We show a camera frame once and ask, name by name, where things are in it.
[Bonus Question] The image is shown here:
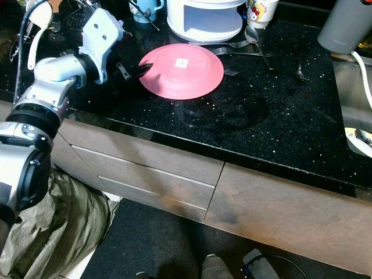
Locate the pink round plate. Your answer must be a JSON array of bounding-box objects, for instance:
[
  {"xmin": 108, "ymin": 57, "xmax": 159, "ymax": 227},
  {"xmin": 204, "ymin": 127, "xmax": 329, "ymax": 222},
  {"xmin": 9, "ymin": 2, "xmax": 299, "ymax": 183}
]
[{"xmin": 138, "ymin": 44, "xmax": 225, "ymax": 101}]

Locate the white tiered storage tower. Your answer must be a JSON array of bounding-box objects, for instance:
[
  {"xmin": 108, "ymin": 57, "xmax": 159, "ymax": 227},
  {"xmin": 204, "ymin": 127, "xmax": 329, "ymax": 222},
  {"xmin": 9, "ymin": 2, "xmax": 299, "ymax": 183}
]
[{"xmin": 166, "ymin": 0, "xmax": 248, "ymax": 45}]

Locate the light blue mug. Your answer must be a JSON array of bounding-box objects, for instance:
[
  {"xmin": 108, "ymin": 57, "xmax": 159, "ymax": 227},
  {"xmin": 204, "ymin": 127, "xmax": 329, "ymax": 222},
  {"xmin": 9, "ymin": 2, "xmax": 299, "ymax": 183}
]
[{"xmin": 129, "ymin": 0, "xmax": 165, "ymax": 24}]

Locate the white plastic ladle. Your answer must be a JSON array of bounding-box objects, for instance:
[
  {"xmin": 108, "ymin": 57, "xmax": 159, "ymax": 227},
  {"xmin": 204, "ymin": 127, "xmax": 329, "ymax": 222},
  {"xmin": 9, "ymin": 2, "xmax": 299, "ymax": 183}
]
[{"xmin": 26, "ymin": 0, "xmax": 53, "ymax": 71}]

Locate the large silver spoon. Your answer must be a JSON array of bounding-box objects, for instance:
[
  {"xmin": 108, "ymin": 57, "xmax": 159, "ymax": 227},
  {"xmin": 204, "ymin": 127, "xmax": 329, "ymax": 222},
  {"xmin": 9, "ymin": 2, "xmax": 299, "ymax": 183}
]
[{"xmin": 244, "ymin": 25, "xmax": 275, "ymax": 71}]

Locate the white cartoon print mug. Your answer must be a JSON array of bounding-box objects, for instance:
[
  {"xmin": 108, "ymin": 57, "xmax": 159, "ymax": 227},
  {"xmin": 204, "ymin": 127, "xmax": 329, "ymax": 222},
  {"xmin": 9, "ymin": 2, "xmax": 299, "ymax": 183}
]
[{"xmin": 245, "ymin": 0, "xmax": 280, "ymax": 30}]

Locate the olive green cloth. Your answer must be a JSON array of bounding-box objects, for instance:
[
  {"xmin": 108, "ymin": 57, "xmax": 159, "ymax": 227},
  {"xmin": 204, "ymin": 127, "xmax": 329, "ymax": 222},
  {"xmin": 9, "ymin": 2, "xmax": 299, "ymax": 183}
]
[{"xmin": 0, "ymin": 167, "xmax": 123, "ymax": 279}]

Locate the grey cylindrical water filter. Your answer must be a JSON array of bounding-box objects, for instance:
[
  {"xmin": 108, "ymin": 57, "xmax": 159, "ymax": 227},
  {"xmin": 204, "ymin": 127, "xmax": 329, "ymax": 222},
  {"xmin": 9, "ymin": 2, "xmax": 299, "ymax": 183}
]
[{"xmin": 317, "ymin": 0, "xmax": 372, "ymax": 55}]

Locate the brown wooden cabinet door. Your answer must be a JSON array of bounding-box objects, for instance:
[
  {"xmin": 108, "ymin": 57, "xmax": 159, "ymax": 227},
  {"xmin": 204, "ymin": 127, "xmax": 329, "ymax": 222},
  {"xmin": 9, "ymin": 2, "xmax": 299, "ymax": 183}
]
[{"xmin": 203, "ymin": 162, "xmax": 372, "ymax": 277}]

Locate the white blue floor device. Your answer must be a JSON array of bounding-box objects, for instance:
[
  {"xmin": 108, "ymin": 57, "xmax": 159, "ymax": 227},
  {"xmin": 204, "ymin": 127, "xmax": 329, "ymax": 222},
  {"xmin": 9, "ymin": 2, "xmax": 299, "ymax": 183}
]
[{"xmin": 242, "ymin": 249, "xmax": 281, "ymax": 279}]

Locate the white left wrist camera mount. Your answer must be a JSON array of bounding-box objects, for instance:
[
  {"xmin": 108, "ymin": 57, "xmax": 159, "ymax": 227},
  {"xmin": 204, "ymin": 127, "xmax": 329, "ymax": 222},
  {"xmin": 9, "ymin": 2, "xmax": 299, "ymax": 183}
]
[{"xmin": 80, "ymin": 7, "xmax": 126, "ymax": 83}]

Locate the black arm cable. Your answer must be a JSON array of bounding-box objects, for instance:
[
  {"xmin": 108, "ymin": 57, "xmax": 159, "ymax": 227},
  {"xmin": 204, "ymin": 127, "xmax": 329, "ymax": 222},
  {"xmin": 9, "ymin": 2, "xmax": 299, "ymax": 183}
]
[{"xmin": 15, "ymin": 0, "xmax": 88, "ymax": 105}]

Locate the thin white filter hose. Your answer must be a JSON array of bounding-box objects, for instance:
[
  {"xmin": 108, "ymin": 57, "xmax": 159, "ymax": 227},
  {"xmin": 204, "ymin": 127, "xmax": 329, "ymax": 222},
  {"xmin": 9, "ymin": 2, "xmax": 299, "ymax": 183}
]
[{"xmin": 350, "ymin": 51, "xmax": 372, "ymax": 112}]

